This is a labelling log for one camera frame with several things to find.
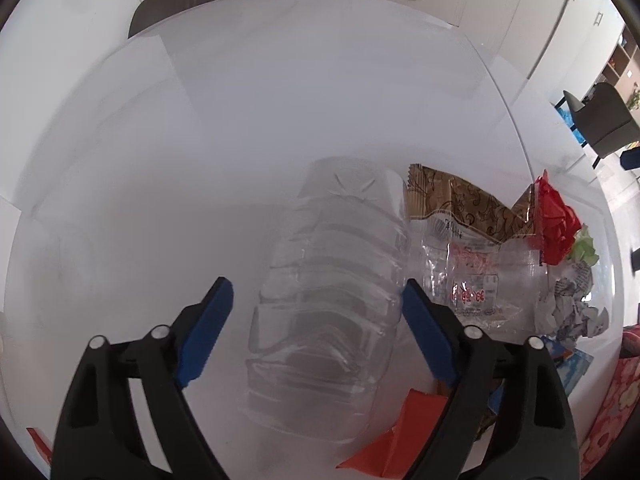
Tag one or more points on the orange folded paper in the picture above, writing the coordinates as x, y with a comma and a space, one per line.
400, 440

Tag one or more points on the dark chair with black legs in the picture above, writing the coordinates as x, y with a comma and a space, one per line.
607, 120

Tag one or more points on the green crumpled paper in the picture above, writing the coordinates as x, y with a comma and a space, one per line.
585, 250

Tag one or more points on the white printed crumpled paper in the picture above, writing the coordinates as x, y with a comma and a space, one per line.
570, 305

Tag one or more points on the brown patterned snack wrapper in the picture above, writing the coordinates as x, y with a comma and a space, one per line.
465, 200

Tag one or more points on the wooden open shelf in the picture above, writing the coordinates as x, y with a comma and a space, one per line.
622, 65

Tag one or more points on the red floral cloth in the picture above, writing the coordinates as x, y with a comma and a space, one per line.
615, 410

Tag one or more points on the small red paper piece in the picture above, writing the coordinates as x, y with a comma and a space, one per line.
40, 442

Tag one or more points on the clear wrapper with red print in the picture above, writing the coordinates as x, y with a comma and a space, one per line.
475, 280

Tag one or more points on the tall white cabinet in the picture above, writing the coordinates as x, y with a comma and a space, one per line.
560, 25

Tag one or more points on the light blue packet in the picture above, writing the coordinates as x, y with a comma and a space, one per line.
575, 365

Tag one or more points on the red crumpled wrapper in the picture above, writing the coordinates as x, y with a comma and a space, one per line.
555, 215

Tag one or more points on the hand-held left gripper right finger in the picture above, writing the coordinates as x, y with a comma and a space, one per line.
425, 330

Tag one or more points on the crushed clear plastic bottle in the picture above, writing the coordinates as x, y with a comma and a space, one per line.
325, 285

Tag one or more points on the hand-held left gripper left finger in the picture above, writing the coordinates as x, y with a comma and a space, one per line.
207, 330

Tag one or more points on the blue plastic bag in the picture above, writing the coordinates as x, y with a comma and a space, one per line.
570, 125

